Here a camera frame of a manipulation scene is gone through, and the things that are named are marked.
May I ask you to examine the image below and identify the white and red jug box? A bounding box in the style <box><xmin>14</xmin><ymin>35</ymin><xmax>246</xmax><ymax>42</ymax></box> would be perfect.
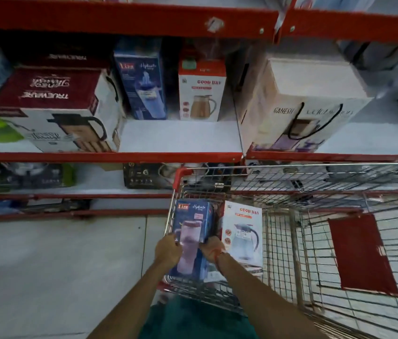
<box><xmin>178</xmin><ymin>59</ymin><xmax>227</xmax><ymax>122</ymax></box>

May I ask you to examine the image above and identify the white kettle box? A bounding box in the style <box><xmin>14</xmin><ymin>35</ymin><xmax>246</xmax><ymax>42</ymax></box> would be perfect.
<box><xmin>218</xmin><ymin>201</ymin><xmax>264</xmax><ymax>276</ymax></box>

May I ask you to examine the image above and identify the red cart seat flap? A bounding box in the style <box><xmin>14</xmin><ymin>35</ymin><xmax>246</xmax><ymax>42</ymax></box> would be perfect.
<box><xmin>327</xmin><ymin>213</ymin><xmax>398</xmax><ymax>296</ymax></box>

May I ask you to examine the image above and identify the person's left forearm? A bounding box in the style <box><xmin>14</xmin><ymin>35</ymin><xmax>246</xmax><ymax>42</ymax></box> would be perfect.
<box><xmin>88</xmin><ymin>259</ymin><xmax>172</xmax><ymax>339</ymax></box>

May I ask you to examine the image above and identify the person's right hand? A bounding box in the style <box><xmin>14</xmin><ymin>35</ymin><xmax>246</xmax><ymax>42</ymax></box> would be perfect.
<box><xmin>198</xmin><ymin>236</ymin><xmax>227</xmax><ymax>264</ymax></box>

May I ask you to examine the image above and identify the green and black box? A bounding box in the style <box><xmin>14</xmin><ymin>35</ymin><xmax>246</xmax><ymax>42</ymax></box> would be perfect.
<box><xmin>0</xmin><ymin>162</ymin><xmax>78</xmax><ymax>193</ymax></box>

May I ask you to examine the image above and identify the blue bottle box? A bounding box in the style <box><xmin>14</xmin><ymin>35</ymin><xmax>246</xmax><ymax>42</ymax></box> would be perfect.
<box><xmin>113</xmin><ymin>49</ymin><xmax>168</xmax><ymax>121</ymax></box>
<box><xmin>168</xmin><ymin>199</ymin><xmax>218</xmax><ymax>281</ymax></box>

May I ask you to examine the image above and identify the metal wire shopping cart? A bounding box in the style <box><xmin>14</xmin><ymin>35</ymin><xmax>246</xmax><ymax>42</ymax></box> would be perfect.
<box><xmin>163</xmin><ymin>152</ymin><xmax>398</xmax><ymax>339</ymax></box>

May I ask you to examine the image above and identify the person's left hand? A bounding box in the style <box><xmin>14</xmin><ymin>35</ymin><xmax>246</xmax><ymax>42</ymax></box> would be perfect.
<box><xmin>154</xmin><ymin>234</ymin><xmax>183</xmax><ymax>268</ymax></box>

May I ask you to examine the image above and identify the maroon and white flask box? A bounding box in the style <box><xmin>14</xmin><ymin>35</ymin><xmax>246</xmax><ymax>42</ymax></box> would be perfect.
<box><xmin>0</xmin><ymin>66</ymin><xmax>126</xmax><ymax>153</ymax></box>

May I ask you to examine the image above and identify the person's teal clothing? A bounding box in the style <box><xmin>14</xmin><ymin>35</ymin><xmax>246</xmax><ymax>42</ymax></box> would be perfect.
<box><xmin>138</xmin><ymin>296</ymin><xmax>260</xmax><ymax>339</ymax></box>

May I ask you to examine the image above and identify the red metal shelf rack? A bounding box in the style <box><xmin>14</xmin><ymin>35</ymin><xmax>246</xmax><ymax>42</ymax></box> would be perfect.
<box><xmin>0</xmin><ymin>0</ymin><xmax>398</xmax><ymax>223</ymax></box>

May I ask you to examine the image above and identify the large white box with cord handle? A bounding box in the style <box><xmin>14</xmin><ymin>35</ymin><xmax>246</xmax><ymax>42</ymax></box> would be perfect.
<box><xmin>236</xmin><ymin>56</ymin><xmax>375</xmax><ymax>154</ymax></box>

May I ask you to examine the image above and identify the white tape scrap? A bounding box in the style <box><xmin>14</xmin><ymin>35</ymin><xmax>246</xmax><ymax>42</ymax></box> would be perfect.
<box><xmin>206</xmin><ymin>16</ymin><xmax>225</xmax><ymax>33</ymax></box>

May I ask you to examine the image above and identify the person's right forearm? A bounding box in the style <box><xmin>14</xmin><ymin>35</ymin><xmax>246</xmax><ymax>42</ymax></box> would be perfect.
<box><xmin>216</xmin><ymin>256</ymin><xmax>325</xmax><ymax>339</ymax></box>

